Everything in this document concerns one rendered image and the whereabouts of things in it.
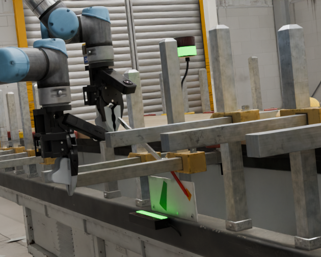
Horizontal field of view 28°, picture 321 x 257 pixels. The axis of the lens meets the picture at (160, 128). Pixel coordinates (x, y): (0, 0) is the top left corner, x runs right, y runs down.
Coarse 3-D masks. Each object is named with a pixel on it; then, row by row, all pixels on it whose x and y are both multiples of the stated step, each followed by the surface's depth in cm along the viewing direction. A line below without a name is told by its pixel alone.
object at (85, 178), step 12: (216, 156) 166; (108, 168) 155; (120, 168) 154; (132, 168) 156; (144, 168) 157; (156, 168) 159; (168, 168) 160; (180, 168) 162; (84, 180) 150; (96, 180) 152; (108, 180) 153
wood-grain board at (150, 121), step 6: (186, 114) 354; (192, 114) 345; (198, 114) 335; (204, 114) 326; (210, 114) 317; (126, 120) 360; (144, 120) 331; (150, 120) 322; (156, 120) 314; (162, 120) 307; (186, 120) 278; (192, 120) 273; (120, 126) 289; (78, 132) 280; (84, 138) 275
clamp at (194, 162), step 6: (168, 156) 168; (174, 156) 165; (180, 156) 162; (186, 156) 159; (192, 156) 159; (198, 156) 160; (204, 156) 161; (186, 162) 160; (192, 162) 159; (198, 162) 160; (204, 162) 161; (186, 168) 160; (192, 168) 159; (198, 168) 160; (204, 168) 161
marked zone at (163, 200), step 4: (164, 184) 172; (164, 188) 173; (164, 192) 173; (160, 196) 175; (164, 196) 173; (160, 200) 176; (164, 200) 174; (160, 204) 176; (164, 204) 174; (164, 208) 174
